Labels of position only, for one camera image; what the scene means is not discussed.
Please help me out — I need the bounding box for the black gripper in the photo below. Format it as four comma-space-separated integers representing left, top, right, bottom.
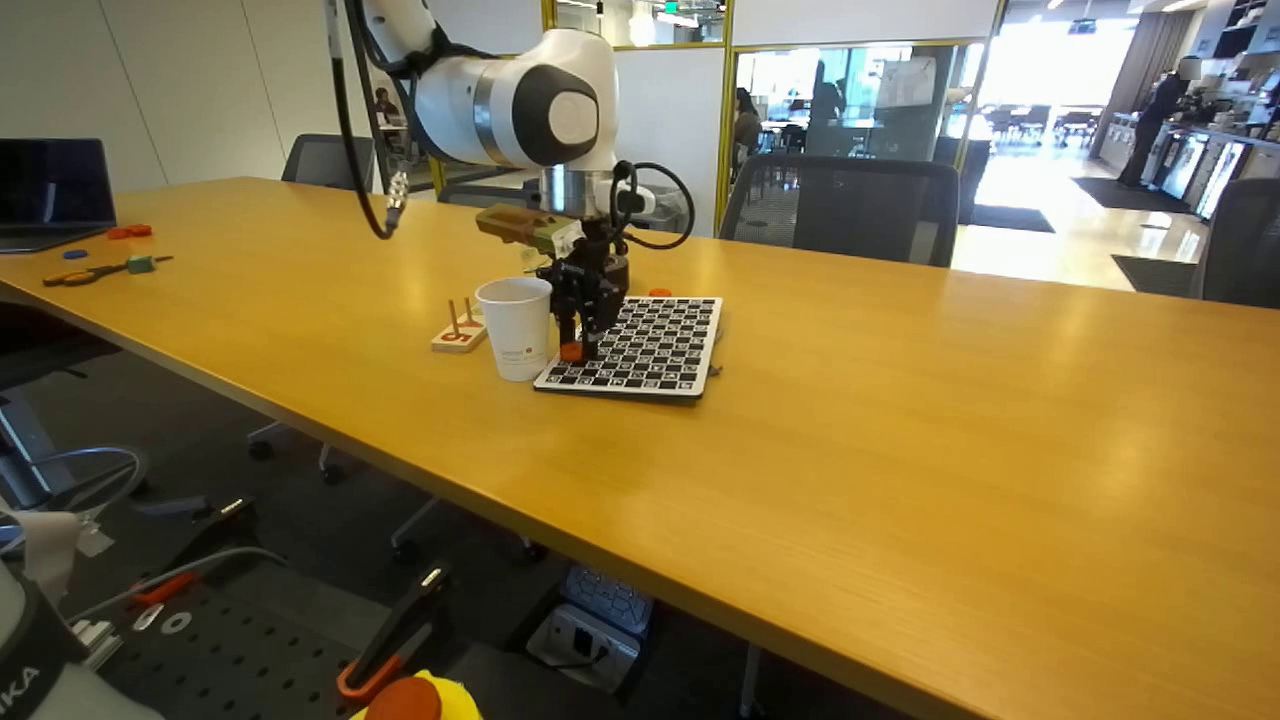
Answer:
543, 218, 627, 359

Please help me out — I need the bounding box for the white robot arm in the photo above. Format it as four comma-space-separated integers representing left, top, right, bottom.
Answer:
329, 0, 627, 363

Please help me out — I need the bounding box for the black white checkerboard plate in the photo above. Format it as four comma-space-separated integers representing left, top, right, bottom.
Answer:
535, 297, 722, 398

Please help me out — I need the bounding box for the floor power box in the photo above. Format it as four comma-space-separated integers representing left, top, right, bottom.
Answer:
522, 571, 653, 692

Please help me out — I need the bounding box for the grey office chair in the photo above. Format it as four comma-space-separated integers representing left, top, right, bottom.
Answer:
282, 133, 371, 188
718, 154, 960, 269

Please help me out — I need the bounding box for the yellow red emergency stop button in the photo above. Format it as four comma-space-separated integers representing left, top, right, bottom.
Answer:
351, 670, 482, 720

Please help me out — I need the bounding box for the orange toy piece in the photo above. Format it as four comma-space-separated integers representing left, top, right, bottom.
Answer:
109, 222, 152, 241

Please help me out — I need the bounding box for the black laptop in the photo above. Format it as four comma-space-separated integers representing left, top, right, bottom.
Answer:
0, 141, 116, 256

